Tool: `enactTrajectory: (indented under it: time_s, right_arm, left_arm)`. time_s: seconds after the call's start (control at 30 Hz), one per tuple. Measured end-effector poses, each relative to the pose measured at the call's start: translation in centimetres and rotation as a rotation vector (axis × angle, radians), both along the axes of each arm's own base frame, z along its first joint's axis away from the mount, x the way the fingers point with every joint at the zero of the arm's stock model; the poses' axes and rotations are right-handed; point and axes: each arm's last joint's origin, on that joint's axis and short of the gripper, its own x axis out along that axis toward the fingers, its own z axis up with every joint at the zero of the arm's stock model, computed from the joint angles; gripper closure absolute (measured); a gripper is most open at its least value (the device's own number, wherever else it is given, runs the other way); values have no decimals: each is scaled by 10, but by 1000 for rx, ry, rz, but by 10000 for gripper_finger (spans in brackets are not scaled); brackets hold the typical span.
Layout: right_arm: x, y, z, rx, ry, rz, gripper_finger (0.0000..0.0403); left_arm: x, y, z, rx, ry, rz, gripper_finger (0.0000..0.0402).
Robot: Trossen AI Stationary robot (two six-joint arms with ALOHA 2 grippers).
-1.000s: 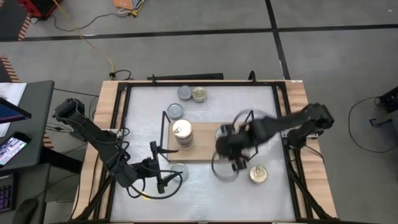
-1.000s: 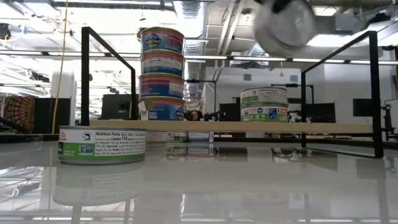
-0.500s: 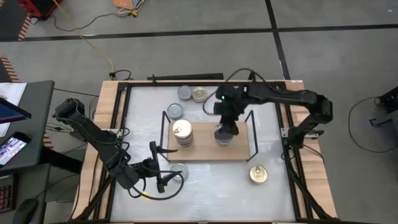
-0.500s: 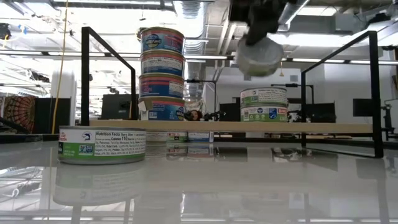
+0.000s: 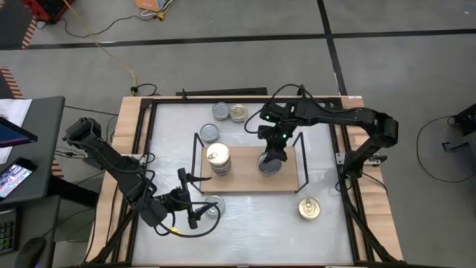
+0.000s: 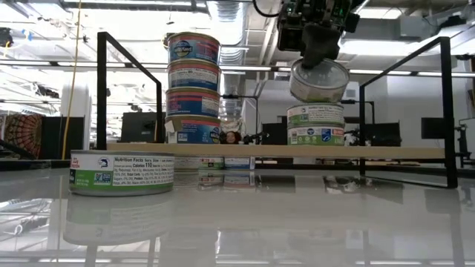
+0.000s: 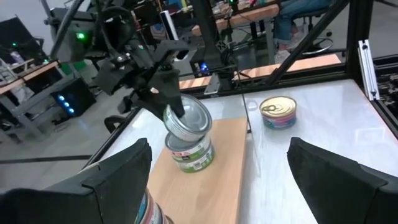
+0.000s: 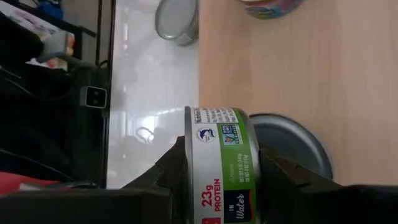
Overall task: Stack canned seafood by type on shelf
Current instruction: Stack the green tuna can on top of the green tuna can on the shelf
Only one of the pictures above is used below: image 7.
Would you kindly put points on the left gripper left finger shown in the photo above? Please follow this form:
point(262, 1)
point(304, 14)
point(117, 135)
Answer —
point(77, 202)

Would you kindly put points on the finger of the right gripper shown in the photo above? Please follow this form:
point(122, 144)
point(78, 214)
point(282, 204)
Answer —
point(169, 87)
point(149, 101)

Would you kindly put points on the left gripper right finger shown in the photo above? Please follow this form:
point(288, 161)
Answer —
point(342, 193)

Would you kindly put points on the green tuna can silver lid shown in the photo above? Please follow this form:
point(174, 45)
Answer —
point(194, 119)
point(199, 165)
point(186, 151)

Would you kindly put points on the blue salmon can gold lid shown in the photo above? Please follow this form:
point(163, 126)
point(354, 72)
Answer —
point(278, 109)
point(152, 211)

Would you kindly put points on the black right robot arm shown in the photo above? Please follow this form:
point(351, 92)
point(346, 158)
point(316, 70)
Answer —
point(73, 43)

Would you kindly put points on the black box blue light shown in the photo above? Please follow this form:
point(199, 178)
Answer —
point(203, 67)

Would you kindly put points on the computer tower blue lights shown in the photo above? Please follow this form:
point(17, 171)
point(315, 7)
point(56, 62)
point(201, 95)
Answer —
point(77, 93)

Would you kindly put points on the grey legged wooden workbench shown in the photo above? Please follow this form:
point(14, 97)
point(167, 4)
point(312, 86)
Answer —
point(37, 70)

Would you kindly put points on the black monitor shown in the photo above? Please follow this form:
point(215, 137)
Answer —
point(15, 37)

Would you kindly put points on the silver aluminium extrusion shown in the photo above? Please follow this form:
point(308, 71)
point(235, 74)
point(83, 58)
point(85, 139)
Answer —
point(368, 71)

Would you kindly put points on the person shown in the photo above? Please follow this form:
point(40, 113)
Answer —
point(289, 18)

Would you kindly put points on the black office chair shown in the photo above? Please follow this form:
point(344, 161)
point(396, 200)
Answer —
point(314, 13)

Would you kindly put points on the wooden shelf with black frame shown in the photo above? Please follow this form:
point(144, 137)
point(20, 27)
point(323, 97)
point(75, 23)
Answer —
point(211, 174)

